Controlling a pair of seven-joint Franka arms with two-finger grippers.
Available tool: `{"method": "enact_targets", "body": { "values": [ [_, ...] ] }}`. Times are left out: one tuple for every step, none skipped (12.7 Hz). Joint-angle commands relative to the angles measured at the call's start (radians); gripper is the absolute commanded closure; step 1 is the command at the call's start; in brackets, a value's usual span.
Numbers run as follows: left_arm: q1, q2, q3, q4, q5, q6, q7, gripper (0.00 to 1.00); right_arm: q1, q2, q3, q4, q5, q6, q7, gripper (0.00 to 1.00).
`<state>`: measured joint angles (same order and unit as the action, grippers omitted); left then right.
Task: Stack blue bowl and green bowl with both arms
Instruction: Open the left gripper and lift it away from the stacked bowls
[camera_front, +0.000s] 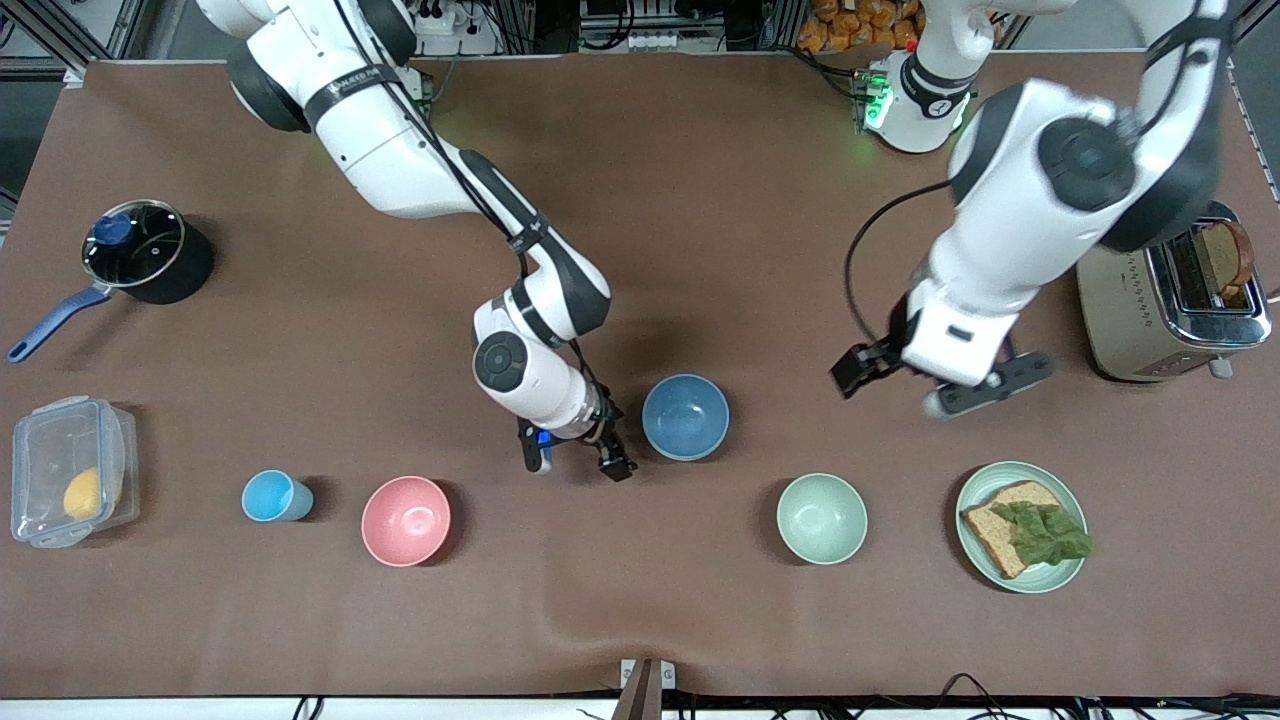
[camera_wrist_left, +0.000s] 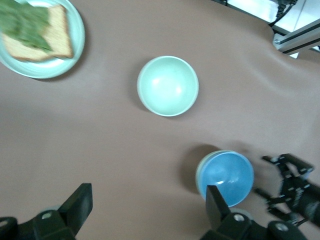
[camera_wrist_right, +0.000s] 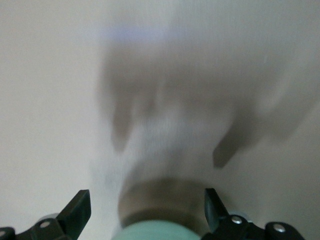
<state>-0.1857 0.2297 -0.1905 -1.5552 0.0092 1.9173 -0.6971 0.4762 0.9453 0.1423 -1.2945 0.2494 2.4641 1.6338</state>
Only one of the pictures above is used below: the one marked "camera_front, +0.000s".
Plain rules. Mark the toast slice in toaster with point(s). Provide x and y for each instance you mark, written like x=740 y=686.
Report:
x=1225 y=255

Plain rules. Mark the aluminium frame strut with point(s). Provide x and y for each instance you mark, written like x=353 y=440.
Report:
x=1250 y=25
x=45 y=30

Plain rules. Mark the light green plate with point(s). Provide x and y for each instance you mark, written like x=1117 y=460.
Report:
x=1060 y=490

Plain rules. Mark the glass lid blue knob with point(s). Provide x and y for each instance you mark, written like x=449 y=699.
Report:
x=150 y=250

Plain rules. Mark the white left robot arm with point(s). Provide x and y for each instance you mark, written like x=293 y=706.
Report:
x=1020 y=200

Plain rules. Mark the light green bowl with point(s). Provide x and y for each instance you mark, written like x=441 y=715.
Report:
x=822 y=518

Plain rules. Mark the orange snack bags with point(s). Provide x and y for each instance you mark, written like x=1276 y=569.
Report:
x=845 y=25

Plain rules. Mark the brown bread slice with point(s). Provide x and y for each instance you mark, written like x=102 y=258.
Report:
x=990 y=530

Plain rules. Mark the clear plastic container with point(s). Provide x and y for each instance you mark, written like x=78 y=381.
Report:
x=50 y=450

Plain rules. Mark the blue bowl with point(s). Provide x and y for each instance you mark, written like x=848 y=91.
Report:
x=685 y=415

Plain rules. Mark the yellow lemon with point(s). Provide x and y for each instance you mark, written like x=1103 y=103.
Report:
x=83 y=495

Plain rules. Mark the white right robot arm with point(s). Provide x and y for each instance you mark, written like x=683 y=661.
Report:
x=400 y=150

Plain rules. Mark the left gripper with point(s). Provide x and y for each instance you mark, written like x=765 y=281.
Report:
x=878 y=358

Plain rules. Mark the brown table cover mat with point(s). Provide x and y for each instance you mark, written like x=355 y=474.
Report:
x=300 y=620

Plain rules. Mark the beige and chrome toaster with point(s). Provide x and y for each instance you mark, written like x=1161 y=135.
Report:
x=1130 y=340

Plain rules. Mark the metal table edge bracket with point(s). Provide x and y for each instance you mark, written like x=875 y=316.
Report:
x=645 y=690

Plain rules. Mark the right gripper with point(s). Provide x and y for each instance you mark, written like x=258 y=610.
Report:
x=605 y=440

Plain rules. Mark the pink bowl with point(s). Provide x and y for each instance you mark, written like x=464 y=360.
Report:
x=405 y=520

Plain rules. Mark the blue cup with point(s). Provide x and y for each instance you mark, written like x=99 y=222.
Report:
x=268 y=496

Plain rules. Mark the white power strip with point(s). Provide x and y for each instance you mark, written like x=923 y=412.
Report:
x=440 y=25
x=650 y=42

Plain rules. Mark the green lettuce leaf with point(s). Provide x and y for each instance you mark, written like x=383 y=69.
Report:
x=1045 y=535

